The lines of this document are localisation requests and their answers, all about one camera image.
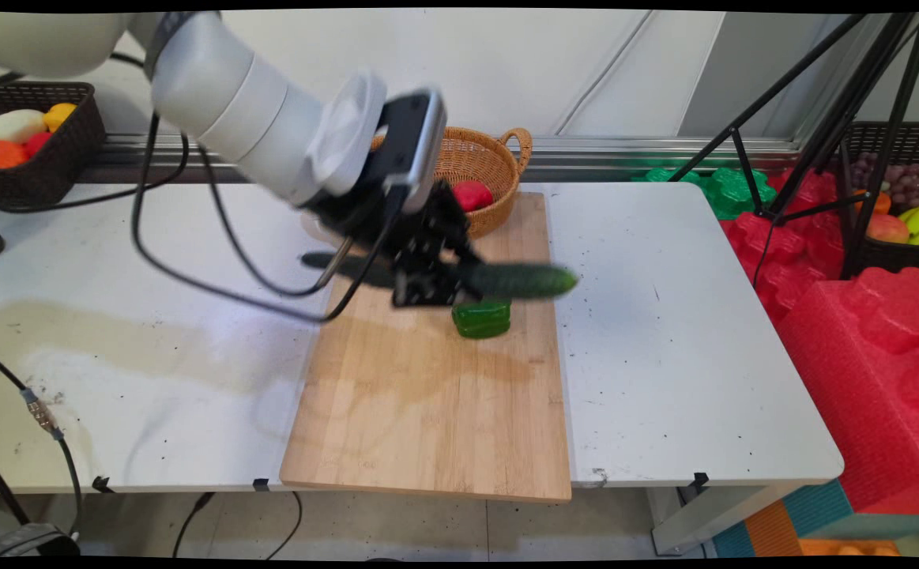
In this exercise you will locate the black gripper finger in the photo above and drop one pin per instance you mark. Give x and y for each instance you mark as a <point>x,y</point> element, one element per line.
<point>426,276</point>
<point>453,221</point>

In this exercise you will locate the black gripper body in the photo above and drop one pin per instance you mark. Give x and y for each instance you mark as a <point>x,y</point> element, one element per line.
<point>364,217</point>

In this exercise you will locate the green bell pepper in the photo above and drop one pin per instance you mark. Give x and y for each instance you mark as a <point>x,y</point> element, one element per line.
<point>481,320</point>

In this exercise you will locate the long green cucumber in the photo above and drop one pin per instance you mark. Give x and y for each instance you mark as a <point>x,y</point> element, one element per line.
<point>518,280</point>

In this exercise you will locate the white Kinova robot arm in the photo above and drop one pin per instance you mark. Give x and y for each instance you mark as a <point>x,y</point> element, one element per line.
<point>222,103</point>

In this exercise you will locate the red bell pepper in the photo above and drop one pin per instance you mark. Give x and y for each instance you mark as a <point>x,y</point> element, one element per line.
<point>472,195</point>

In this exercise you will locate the woven wicker basket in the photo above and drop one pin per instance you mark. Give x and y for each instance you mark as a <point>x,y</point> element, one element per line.
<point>487,158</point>

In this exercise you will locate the wooden cutting board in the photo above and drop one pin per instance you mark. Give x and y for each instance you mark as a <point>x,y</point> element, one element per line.
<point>427,411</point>

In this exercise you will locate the black table edge clip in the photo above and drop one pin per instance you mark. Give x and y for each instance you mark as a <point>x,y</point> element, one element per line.
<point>261,484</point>
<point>100,484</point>
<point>700,479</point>

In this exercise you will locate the green foam puzzle pieces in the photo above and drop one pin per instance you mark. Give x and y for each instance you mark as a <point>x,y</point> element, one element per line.
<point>732,194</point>

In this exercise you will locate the yellow toy fruit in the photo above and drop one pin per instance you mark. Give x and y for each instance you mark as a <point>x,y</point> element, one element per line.
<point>60,115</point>

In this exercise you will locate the black woven fruit basket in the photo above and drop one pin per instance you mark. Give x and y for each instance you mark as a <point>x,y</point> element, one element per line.
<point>40,174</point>

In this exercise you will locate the small red toy fruit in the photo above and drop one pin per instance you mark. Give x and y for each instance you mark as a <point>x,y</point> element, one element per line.
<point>38,143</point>

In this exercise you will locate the red foam puzzle pieces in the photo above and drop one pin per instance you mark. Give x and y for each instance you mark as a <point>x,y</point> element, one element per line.
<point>791,245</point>

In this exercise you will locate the white table leg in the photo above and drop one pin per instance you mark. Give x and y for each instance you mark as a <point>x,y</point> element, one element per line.
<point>696,518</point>

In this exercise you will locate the pale white toy vegetable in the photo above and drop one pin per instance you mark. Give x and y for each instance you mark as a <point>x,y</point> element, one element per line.
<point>13,125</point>

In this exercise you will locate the orange toy fruit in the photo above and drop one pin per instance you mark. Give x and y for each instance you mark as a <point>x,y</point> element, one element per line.
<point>1,155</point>

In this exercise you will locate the small orange fruit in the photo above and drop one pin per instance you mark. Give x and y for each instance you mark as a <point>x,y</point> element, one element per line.
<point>879,202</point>

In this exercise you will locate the black tripod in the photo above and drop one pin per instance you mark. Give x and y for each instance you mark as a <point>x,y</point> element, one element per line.
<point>862,87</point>

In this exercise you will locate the red yellow peach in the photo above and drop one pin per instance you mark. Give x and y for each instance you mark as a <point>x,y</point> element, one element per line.
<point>887,229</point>

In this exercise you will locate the large red foam block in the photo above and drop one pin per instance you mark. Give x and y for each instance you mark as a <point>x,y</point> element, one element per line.
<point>862,371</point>

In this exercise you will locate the black plastic crate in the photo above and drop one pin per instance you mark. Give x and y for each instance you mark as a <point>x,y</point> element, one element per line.
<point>902,257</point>

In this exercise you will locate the purple grape bunch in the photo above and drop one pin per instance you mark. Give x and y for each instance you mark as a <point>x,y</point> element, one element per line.
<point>905,182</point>

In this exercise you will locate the teal orange foam block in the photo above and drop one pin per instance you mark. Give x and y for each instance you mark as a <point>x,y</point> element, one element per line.
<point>815,521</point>

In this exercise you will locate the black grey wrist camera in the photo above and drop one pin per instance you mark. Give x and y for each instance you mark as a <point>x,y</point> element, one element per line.
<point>412,142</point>

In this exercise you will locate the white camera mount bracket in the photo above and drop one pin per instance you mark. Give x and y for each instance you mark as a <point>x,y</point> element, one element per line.
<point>344,130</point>

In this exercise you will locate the silver window frame rail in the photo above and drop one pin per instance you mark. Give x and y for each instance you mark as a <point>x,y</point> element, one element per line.
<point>649,150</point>

